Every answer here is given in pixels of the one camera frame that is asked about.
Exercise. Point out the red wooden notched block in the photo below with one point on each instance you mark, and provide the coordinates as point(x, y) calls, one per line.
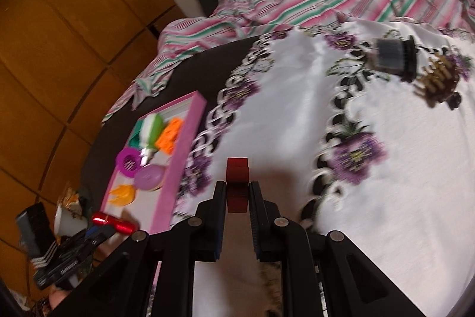
point(237, 190)

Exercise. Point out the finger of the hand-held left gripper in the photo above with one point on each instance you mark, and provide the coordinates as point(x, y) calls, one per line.
point(97, 237)

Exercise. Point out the yellow-orange plastic piece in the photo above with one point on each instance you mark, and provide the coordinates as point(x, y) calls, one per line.
point(122, 194)

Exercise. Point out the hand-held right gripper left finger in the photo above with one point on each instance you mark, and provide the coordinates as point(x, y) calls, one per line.
point(220, 216)

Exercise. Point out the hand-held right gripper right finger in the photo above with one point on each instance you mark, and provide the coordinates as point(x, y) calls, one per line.
point(256, 220)

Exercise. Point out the white floral embroidered tablecloth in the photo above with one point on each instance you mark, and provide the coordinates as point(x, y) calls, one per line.
point(371, 228)

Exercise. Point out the black grey device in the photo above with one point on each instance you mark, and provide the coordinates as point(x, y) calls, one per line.
point(35, 228)

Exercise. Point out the white cup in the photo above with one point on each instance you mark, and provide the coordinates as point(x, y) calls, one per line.
point(70, 222)

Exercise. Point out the red metal cylinder bottle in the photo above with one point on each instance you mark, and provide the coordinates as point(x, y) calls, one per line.
point(111, 221)

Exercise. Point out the black ribbed cylinder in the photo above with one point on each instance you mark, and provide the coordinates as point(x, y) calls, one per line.
point(393, 57)

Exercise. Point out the brown massage brush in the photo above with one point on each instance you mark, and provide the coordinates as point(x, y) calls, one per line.
point(439, 79)

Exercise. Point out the lavender round disc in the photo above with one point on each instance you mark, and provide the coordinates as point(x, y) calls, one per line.
point(150, 177)

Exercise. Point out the pink tray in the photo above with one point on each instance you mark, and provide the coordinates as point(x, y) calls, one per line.
point(182, 153)

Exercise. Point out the green and white toy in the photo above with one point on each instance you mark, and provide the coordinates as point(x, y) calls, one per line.
point(148, 131)

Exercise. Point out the wooden wardrobe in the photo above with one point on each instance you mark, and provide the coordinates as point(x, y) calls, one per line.
point(66, 42)

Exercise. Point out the orange plastic cube blocks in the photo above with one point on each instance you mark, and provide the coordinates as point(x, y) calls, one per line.
point(169, 137)

